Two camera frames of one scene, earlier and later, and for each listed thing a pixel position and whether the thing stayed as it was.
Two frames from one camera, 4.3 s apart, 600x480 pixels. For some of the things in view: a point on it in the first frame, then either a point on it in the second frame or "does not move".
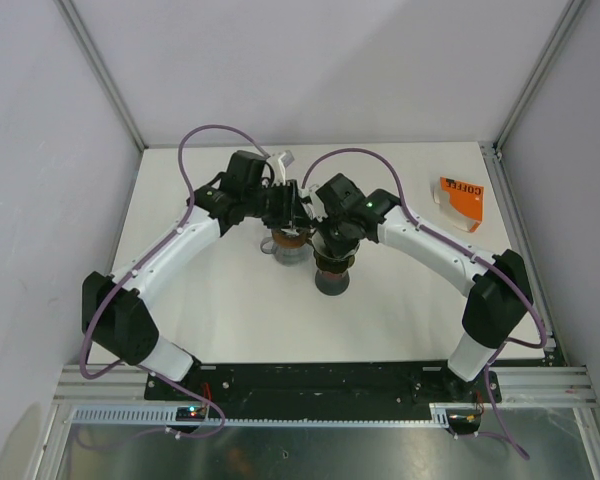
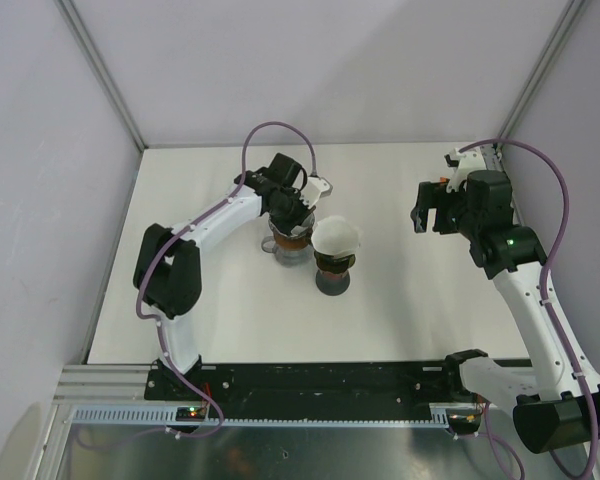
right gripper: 322,228 -> 432,195
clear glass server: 285,256 does not move
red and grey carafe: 334,283 does not move
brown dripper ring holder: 289,237 does not move
